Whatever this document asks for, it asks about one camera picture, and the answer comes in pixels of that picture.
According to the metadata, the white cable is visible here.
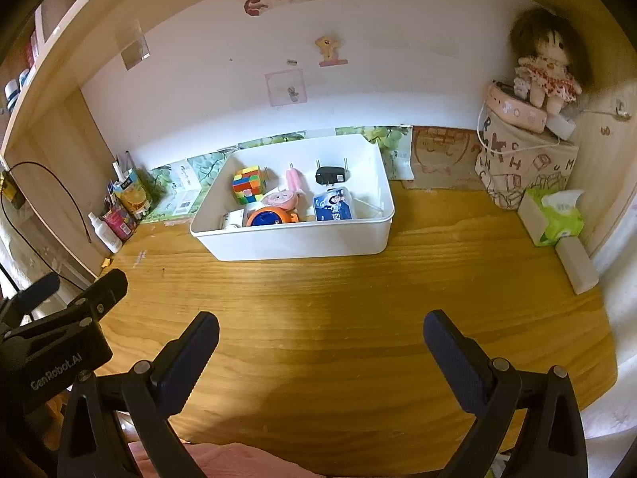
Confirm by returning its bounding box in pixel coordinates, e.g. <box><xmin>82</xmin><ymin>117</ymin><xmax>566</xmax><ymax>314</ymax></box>
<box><xmin>477</xmin><ymin>102</ymin><xmax>561</xmax><ymax>153</ymax></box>

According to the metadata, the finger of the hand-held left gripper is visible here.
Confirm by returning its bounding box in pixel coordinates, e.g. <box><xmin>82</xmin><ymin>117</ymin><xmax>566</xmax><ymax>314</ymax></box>
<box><xmin>64</xmin><ymin>269</ymin><xmax>129</xmax><ymax>324</ymax></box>
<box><xmin>0</xmin><ymin>273</ymin><xmax>61</xmax><ymax>339</ymax></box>

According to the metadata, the wooden desk hutch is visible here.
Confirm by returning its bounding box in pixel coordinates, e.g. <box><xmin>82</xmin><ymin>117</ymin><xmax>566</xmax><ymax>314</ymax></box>
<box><xmin>0</xmin><ymin>0</ymin><xmax>637</xmax><ymax>280</ymax></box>

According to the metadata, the black power adapter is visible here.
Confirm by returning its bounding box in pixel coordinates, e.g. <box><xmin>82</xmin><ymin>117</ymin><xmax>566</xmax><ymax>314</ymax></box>
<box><xmin>315</xmin><ymin>158</ymin><xmax>350</xmax><ymax>186</ymax></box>

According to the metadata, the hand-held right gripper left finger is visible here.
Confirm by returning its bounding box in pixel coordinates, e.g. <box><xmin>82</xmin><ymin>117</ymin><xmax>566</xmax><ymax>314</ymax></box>
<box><xmin>57</xmin><ymin>311</ymin><xmax>221</xmax><ymax>478</ymax></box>

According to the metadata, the multicoloured puzzle cube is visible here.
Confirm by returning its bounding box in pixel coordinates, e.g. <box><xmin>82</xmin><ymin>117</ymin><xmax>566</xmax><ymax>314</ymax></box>
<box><xmin>232</xmin><ymin>166</ymin><xmax>264</xmax><ymax>205</ymax></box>

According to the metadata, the pink fleece clothing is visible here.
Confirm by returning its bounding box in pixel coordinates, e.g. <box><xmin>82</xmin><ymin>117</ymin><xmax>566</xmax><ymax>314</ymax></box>
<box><xmin>127</xmin><ymin>441</ymin><xmax>319</xmax><ymax>478</ymax></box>

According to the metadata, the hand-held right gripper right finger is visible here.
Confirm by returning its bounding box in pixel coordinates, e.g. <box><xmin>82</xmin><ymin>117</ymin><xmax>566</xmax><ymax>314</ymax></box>
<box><xmin>423</xmin><ymin>310</ymin><xmax>589</xmax><ymax>478</ymax></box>

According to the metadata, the white plastic storage bin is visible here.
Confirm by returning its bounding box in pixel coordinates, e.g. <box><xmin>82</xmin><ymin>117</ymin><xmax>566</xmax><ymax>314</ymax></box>
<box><xmin>190</xmin><ymin>134</ymin><xmax>395</xmax><ymax>262</ymax></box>

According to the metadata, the row of books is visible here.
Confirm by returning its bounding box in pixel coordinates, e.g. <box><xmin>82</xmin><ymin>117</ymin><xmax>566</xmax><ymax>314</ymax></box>
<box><xmin>2</xmin><ymin>5</ymin><xmax>51</xmax><ymax>110</ymax></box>

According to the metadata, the pink plastic toy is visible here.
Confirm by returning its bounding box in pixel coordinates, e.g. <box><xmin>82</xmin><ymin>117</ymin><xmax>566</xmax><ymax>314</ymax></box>
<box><xmin>262</xmin><ymin>189</ymin><xmax>299</xmax><ymax>212</ymax></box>

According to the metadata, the yellow tag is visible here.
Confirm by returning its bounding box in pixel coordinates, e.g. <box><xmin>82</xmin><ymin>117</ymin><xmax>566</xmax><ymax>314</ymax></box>
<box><xmin>0</xmin><ymin>169</ymin><xmax>25</xmax><ymax>210</ymax></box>

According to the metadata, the white cardboard box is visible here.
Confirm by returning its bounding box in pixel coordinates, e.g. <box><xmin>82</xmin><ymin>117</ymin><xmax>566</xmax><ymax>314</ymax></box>
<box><xmin>158</xmin><ymin>158</ymin><xmax>202</xmax><ymax>217</ymax></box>

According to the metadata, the blue dental floss box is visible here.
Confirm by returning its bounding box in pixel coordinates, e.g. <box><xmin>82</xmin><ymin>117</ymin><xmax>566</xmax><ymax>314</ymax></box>
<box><xmin>313</xmin><ymin>185</ymin><xmax>355</xmax><ymax>222</ymax></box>

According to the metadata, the pink square wall sticker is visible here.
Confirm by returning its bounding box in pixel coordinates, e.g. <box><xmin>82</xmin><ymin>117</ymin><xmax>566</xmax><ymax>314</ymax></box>
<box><xmin>265</xmin><ymin>69</ymin><xmax>305</xmax><ymax>107</ymax></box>

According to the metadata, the white rectangular box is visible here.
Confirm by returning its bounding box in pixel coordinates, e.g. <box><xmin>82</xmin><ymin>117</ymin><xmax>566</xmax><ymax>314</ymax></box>
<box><xmin>555</xmin><ymin>236</ymin><xmax>600</xmax><ymax>296</ymax></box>

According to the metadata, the white charger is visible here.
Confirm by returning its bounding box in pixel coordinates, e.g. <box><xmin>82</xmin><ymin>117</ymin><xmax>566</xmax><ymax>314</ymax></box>
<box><xmin>545</xmin><ymin>112</ymin><xmax>575</xmax><ymax>140</ymax></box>

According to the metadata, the black cable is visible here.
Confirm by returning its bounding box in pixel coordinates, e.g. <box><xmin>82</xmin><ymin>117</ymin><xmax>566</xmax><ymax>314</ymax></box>
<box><xmin>0</xmin><ymin>162</ymin><xmax>93</xmax><ymax>245</ymax></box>

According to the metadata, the green leaf wall strip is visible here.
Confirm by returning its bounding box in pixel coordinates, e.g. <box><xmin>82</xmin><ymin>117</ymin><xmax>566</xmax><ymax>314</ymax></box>
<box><xmin>144</xmin><ymin>126</ymin><xmax>414</xmax><ymax>222</ymax></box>

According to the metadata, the orange round toy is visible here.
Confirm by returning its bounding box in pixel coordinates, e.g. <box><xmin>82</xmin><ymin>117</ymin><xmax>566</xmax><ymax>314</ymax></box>
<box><xmin>246</xmin><ymin>206</ymin><xmax>299</xmax><ymax>228</ymax></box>

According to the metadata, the doll with brown hair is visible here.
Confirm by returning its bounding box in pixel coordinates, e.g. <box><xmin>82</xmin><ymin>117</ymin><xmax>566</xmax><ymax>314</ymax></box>
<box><xmin>508</xmin><ymin>7</ymin><xmax>590</xmax><ymax>115</ymax></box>

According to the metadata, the printed fabric storage bag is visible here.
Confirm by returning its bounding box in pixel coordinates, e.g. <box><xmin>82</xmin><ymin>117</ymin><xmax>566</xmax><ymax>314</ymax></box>
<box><xmin>475</xmin><ymin>112</ymin><xmax>580</xmax><ymax>210</ymax></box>

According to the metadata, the brown cartoon card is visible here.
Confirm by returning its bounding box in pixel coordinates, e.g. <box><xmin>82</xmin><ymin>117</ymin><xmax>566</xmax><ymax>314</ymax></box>
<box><xmin>410</xmin><ymin>126</ymin><xmax>483</xmax><ymax>190</ymax></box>

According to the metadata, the pink hair roller clip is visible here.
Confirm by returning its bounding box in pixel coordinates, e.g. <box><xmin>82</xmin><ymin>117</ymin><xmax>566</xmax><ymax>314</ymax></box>
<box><xmin>285</xmin><ymin>162</ymin><xmax>304</xmax><ymax>195</ymax></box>

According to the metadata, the yellow bear wall sticker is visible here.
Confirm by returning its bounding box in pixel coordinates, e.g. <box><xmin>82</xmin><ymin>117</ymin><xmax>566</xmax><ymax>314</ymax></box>
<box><xmin>316</xmin><ymin>35</ymin><xmax>348</xmax><ymax>68</ymax></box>

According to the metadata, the pink can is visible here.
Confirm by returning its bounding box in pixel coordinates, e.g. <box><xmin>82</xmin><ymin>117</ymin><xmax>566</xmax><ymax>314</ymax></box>
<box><xmin>102</xmin><ymin>202</ymin><xmax>139</xmax><ymax>240</ymax></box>

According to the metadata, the white spray bottle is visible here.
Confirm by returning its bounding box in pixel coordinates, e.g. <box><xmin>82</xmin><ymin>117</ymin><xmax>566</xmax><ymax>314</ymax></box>
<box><xmin>88</xmin><ymin>212</ymin><xmax>123</xmax><ymax>254</ymax></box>

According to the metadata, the green tissue pack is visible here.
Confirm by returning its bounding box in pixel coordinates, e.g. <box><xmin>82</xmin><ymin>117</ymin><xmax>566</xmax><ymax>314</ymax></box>
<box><xmin>518</xmin><ymin>188</ymin><xmax>585</xmax><ymax>247</ymax></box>

